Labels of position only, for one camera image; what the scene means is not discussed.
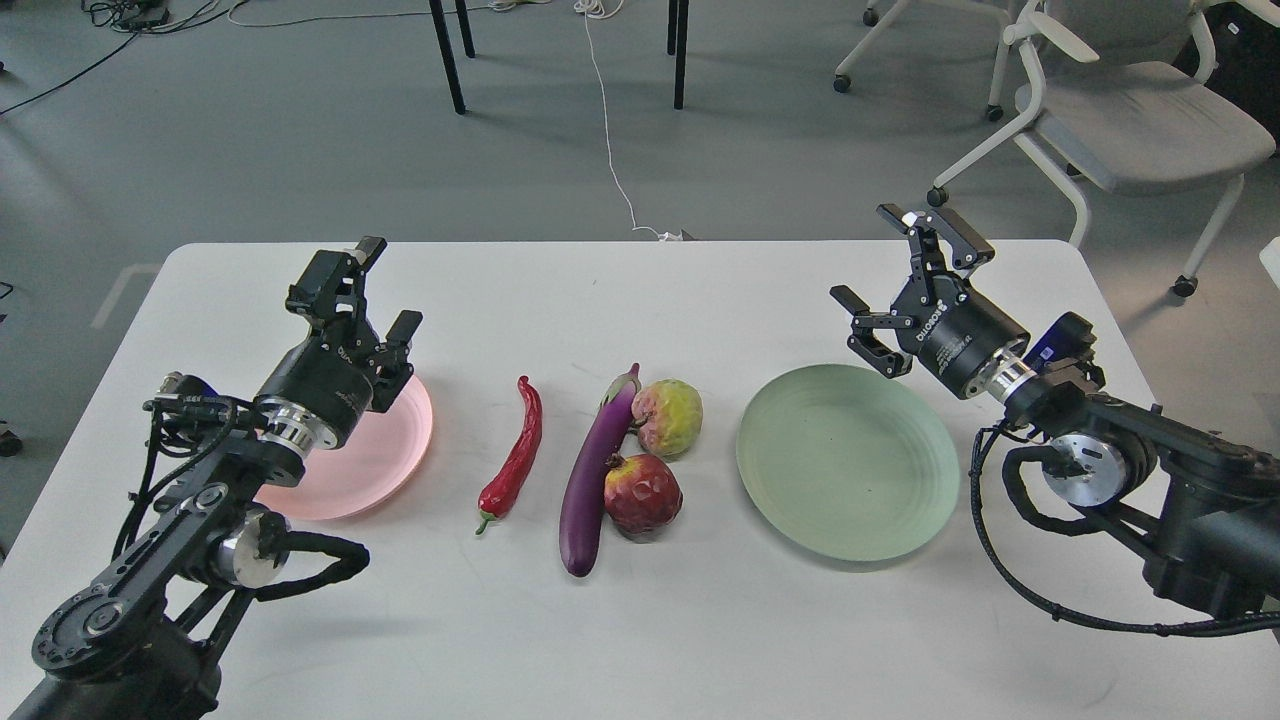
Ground black table leg right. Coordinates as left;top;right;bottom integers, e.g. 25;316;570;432
667;0;690;111

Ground green plate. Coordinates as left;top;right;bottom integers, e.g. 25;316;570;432
735;364;960;562

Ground pink plate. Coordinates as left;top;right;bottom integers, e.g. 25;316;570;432
255;375;434;521

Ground black table leg rear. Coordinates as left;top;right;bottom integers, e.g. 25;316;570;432
454;0;476;59

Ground red chili pepper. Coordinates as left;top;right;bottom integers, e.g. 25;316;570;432
474;375;544;536

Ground black table leg left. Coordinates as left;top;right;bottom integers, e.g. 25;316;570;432
428;0;467;117

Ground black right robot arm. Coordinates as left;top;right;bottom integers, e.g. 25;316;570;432
831;204;1279;638

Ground red pomegranate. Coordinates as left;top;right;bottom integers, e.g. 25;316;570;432
603;454;684;542

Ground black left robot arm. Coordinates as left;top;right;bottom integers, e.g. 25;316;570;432
13;236;422;719

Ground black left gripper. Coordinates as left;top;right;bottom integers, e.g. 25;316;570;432
255;236;422;452

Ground black floor cables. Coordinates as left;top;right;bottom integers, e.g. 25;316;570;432
0;0;251;117

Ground black table leg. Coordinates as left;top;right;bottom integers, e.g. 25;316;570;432
454;0;476;59
667;0;690;111
428;0;467;117

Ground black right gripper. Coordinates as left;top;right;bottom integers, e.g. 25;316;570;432
829;202;1030;398

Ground white floor cable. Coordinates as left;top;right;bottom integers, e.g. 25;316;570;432
573;0;684;242

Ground grey white office chair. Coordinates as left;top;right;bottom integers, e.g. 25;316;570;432
925;1;1276;299

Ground purple eggplant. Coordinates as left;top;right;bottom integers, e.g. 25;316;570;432
558;363;641;578

